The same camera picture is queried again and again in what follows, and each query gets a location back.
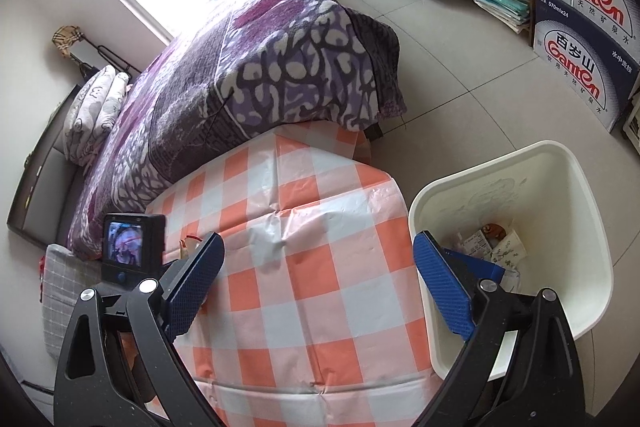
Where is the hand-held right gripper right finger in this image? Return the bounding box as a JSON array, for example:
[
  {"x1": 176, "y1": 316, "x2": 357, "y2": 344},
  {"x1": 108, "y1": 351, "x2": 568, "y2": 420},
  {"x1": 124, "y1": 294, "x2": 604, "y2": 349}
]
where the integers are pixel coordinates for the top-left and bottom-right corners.
[{"x1": 412, "y1": 230, "x2": 586, "y2": 427}]

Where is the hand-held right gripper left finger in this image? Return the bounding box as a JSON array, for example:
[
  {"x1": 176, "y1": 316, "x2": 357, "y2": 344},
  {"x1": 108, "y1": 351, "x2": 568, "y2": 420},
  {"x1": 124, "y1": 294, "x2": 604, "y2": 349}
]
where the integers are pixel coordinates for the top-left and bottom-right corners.
[{"x1": 52, "y1": 231, "x2": 236, "y2": 427}]

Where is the blue cardboard box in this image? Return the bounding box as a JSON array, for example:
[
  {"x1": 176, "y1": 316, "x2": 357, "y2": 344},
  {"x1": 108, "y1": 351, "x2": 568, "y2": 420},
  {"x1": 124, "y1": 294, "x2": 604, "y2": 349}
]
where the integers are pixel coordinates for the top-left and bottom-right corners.
[{"x1": 442, "y1": 248, "x2": 507, "y2": 280}]

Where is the clear plastic wrap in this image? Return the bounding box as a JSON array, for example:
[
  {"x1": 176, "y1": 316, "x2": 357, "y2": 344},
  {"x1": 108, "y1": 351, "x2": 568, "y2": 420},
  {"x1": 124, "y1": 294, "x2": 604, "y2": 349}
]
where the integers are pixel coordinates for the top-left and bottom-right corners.
[{"x1": 500, "y1": 267, "x2": 523, "y2": 293}]

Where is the white plastic waste bin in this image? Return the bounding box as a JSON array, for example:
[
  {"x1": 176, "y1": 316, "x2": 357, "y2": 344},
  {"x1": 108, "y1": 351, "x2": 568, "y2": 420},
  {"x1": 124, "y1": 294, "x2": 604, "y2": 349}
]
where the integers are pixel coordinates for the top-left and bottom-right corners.
[{"x1": 407, "y1": 141, "x2": 615, "y2": 383}]

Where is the grey checked cloth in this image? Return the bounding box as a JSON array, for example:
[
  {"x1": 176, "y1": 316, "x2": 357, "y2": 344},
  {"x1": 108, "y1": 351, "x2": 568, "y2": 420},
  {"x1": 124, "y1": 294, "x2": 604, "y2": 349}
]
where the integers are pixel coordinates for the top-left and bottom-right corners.
[{"x1": 37, "y1": 244, "x2": 121, "y2": 363}]

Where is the dark wooden bed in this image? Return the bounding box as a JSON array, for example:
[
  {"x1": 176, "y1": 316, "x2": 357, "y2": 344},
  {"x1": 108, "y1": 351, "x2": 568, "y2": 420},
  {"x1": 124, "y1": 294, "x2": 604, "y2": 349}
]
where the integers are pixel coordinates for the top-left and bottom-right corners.
[{"x1": 6, "y1": 0, "x2": 408, "y2": 263}]

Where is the orange white checkered tablecloth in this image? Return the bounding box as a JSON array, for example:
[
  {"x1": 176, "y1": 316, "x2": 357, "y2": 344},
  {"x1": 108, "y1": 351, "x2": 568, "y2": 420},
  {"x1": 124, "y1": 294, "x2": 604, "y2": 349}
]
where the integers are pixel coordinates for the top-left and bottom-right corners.
[{"x1": 127, "y1": 127, "x2": 451, "y2": 427}]

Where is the folded white floral quilt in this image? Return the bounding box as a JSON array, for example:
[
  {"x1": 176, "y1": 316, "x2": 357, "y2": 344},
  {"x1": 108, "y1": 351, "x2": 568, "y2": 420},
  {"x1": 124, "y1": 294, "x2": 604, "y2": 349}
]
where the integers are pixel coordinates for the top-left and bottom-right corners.
[{"x1": 62, "y1": 66, "x2": 133, "y2": 168}]

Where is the black metal rack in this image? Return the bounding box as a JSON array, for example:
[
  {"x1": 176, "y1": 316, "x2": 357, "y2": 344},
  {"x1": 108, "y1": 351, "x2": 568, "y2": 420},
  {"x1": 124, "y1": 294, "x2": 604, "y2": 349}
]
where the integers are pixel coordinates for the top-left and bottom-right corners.
[{"x1": 67, "y1": 44, "x2": 143, "y2": 78}]

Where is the plaid bag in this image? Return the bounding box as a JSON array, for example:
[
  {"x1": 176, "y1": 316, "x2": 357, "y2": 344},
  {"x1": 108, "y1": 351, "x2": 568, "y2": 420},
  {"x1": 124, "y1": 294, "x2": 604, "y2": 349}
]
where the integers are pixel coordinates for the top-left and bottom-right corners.
[{"x1": 51, "y1": 25, "x2": 83, "y2": 58}]

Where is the purple patterned blanket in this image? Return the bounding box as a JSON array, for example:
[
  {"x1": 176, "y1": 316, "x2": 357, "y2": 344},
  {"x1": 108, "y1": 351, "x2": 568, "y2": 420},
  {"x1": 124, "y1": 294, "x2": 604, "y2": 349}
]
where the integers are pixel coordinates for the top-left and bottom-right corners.
[{"x1": 67, "y1": 0, "x2": 408, "y2": 260}]

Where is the stack of magazines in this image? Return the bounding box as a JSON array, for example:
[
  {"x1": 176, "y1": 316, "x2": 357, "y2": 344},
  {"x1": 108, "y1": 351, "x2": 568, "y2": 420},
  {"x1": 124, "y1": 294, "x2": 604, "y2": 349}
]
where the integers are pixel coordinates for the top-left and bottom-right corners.
[{"x1": 620, "y1": 92, "x2": 640, "y2": 142}]

